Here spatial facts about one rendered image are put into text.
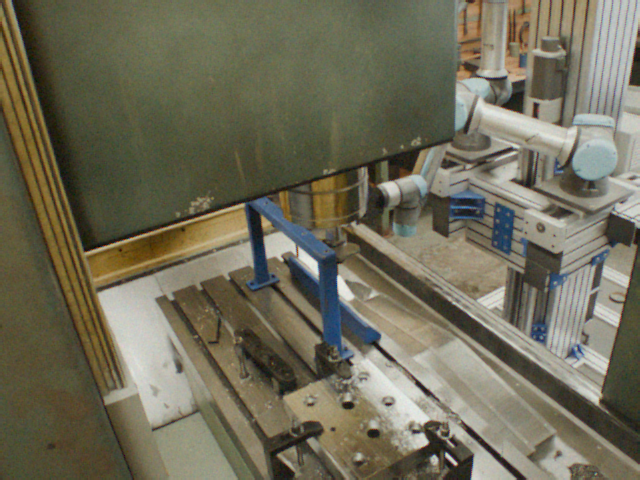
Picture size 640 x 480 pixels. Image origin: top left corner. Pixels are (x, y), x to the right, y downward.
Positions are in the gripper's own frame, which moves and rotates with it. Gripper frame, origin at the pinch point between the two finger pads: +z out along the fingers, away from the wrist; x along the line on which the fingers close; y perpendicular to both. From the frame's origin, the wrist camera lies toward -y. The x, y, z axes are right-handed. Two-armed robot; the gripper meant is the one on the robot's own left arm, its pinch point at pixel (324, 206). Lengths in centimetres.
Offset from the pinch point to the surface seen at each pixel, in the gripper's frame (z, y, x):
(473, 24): -264, -5, 217
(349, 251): 9.8, -2.0, -28.9
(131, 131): 60, -50, -60
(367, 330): 3.9, 24.8, -27.7
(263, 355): 32.4, 23.8, -23.1
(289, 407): 36, 22, -45
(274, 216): 17.0, -3.0, -3.1
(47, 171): 72, -51, -70
